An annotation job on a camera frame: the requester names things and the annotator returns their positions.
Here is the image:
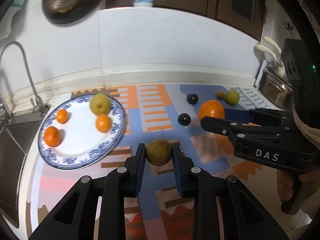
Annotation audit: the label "large orange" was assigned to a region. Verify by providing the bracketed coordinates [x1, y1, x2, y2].
[198, 100, 225, 120]

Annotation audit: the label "brownish yellow round fruit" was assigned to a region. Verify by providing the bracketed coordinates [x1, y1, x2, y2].
[146, 139, 172, 166]

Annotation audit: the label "small orange tangerine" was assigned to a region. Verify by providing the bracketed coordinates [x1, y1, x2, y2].
[56, 109, 68, 124]

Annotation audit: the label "large yellow-green pear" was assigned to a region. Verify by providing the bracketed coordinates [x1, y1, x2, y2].
[89, 94, 111, 116]

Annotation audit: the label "right hand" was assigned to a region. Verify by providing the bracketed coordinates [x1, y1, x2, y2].
[277, 167, 319, 202]

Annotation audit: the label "steel pot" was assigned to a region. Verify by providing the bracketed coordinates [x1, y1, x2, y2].
[259, 72, 294, 111]

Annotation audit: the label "green apple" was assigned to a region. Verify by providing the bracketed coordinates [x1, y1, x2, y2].
[225, 89, 240, 106]

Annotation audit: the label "small yellow-brown fruit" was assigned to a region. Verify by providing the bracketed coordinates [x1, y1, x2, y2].
[216, 90, 225, 99]

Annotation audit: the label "dark plum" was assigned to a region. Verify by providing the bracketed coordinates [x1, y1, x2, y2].
[187, 94, 199, 105]
[177, 113, 191, 126]

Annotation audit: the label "colourful patterned mat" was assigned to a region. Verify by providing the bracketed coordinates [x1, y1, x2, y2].
[30, 83, 296, 240]

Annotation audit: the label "blue and white plate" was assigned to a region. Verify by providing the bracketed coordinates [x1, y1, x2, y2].
[37, 94, 126, 170]

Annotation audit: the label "orange tangerine near edge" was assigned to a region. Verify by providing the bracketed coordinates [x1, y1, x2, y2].
[43, 126, 60, 147]

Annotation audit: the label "black scissors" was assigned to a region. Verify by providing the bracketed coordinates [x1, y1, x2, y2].
[284, 21, 294, 31]

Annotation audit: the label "steel sink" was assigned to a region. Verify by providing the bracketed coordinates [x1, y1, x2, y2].
[0, 106, 44, 228]

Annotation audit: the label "thin chrome faucet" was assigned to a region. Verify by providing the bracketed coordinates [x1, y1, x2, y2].
[1, 41, 49, 116]

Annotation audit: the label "cream handled saucepan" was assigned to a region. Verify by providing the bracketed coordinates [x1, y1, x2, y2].
[255, 35, 285, 77]

